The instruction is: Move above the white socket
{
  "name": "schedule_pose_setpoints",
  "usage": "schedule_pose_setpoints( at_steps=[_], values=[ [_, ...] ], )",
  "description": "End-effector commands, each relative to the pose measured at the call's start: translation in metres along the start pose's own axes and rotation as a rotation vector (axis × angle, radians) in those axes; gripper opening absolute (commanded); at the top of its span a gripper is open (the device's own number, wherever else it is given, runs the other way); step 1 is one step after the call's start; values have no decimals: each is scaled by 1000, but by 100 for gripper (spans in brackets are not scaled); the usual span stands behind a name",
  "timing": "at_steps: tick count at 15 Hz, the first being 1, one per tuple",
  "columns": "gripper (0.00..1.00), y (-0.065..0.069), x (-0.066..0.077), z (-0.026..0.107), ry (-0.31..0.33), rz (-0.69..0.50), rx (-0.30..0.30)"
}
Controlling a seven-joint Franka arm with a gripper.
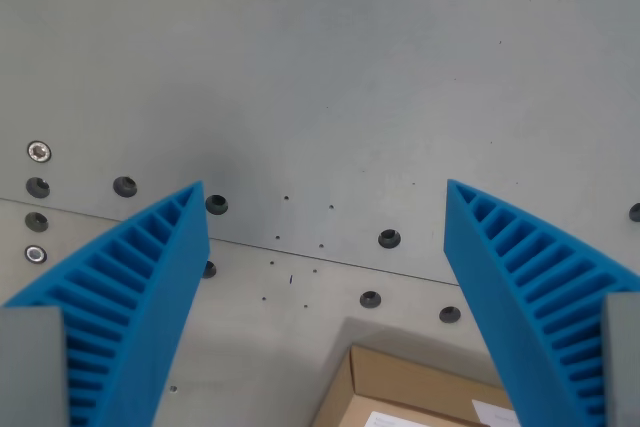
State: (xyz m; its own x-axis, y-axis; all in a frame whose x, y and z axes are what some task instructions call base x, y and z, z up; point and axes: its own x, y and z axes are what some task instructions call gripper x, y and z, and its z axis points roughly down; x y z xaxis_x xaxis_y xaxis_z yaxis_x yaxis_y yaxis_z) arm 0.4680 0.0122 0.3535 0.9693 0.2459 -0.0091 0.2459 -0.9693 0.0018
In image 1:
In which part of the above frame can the white paper label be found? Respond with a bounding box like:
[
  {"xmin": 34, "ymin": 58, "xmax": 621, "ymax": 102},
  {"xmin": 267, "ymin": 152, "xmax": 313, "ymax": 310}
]
[
  {"xmin": 471, "ymin": 398, "xmax": 517, "ymax": 426},
  {"xmin": 366, "ymin": 410, "xmax": 490, "ymax": 427}
]

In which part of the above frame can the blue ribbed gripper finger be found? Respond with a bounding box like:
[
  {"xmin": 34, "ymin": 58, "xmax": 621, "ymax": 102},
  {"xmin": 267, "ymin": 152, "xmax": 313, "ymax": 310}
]
[
  {"xmin": 443, "ymin": 178, "xmax": 640, "ymax": 427},
  {"xmin": 0, "ymin": 179, "xmax": 212, "ymax": 427}
]

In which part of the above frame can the brown cardboard box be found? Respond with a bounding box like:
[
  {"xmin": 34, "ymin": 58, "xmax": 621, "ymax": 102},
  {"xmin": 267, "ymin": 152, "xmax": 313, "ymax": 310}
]
[{"xmin": 311, "ymin": 343, "xmax": 522, "ymax": 427}]

